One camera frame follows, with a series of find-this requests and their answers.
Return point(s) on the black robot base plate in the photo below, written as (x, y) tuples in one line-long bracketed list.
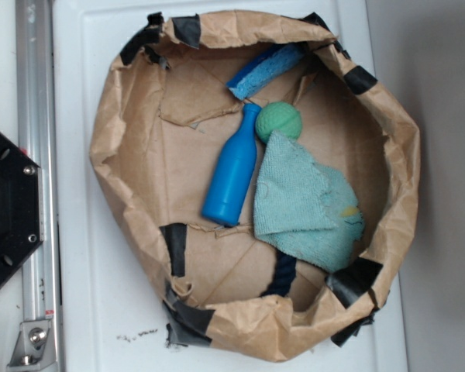
[(20, 232)]

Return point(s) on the blue plastic bottle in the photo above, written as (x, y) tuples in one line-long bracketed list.
[(233, 172)]

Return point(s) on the metal corner bracket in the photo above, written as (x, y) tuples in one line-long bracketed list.
[(34, 349)]

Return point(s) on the brown paper bag bin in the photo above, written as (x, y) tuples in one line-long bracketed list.
[(163, 118)]

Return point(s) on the white plastic tray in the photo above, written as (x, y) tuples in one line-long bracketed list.
[(113, 320)]

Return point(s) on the aluminium extrusion rail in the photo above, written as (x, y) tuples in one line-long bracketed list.
[(41, 283)]

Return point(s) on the blue sponge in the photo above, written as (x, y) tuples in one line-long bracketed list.
[(259, 72)]

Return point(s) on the green textured ball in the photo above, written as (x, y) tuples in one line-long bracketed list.
[(279, 116)]

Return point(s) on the light blue terry cloth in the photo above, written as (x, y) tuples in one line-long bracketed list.
[(304, 208)]

